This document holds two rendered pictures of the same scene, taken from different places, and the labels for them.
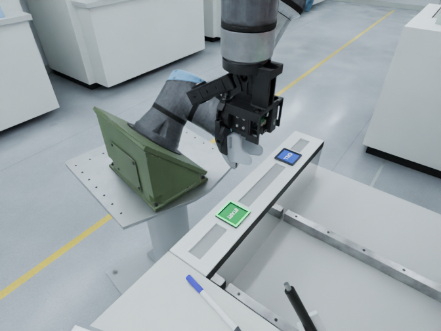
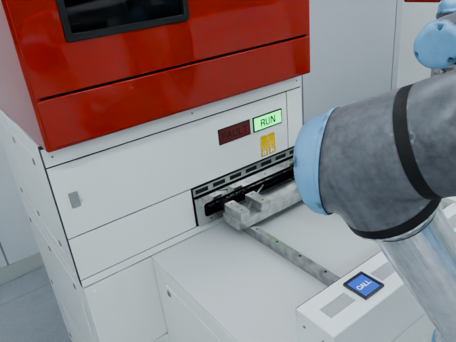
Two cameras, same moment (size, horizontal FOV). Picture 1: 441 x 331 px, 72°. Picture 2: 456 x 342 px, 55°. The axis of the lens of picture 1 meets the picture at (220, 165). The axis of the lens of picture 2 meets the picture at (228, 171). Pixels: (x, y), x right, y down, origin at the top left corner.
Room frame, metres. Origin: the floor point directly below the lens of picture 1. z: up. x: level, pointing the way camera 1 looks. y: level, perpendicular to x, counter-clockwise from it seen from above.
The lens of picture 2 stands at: (1.36, -0.20, 1.56)
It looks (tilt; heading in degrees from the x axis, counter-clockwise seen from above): 26 degrees down; 199
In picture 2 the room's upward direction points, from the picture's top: 6 degrees counter-clockwise
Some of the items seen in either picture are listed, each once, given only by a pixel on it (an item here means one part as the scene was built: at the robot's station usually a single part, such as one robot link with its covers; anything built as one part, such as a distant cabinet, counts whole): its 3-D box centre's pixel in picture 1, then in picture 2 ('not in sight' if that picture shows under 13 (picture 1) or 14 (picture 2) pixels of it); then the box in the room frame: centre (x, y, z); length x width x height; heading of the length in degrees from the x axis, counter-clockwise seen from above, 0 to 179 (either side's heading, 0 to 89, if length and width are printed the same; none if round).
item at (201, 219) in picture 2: not in sight; (253, 187); (0.16, -0.53, 0.89); 0.44 x 0.02 x 0.10; 143
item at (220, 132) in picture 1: (226, 130); not in sight; (0.43, -0.01, 1.19); 0.05 x 0.02 x 0.09; 143
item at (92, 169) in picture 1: (157, 177); not in sight; (0.81, 0.22, 0.75); 0.45 x 0.44 x 0.13; 44
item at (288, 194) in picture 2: not in sight; (277, 199); (0.18, -0.45, 0.87); 0.36 x 0.08 x 0.03; 143
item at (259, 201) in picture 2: not in sight; (257, 200); (0.24, -0.50, 0.89); 0.08 x 0.03 x 0.03; 53
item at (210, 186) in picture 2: not in sight; (250, 169); (0.16, -0.53, 0.96); 0.44 x 0.01 x 0.02; 143
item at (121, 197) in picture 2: not in sight; (200, 169); (0.29, -0.65, 1.02); 0.82 x 0.03 x 0.40; 143
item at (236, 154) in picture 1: (238, 155); not in sight; (0.42, -0.03, 1.14); 0.06 x 0.03 x 0.09; 53
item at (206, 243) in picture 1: (260, 203); (402, 283); (0.55, -0.10, 0.89); 0.55 x 0.09 x 0.14; 143
